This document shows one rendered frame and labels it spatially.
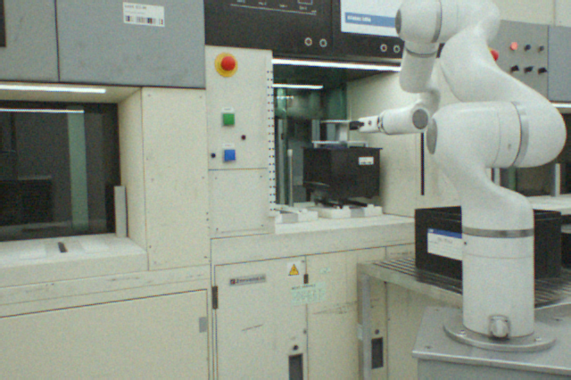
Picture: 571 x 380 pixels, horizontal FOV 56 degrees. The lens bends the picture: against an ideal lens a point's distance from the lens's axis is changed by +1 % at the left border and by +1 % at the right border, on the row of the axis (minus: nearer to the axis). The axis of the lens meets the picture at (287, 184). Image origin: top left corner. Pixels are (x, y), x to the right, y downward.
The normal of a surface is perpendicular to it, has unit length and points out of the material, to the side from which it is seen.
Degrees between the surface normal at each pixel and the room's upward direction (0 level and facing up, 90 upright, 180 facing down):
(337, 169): 93
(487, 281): 90
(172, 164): 90
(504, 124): 75
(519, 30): 90
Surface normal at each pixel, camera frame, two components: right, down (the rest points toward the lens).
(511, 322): 0.00, 0.05
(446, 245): -0.91, 0.04
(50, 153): 0.44, 0.04
